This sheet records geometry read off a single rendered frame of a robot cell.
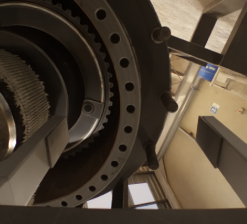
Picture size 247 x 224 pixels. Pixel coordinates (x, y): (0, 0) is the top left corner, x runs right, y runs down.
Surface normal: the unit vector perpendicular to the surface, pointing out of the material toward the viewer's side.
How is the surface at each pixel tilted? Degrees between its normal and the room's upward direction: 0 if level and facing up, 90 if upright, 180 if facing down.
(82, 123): 90
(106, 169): 90
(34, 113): 110
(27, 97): 126
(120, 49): 90
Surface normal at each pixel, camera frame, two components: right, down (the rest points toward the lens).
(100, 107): -0.02, 0.30
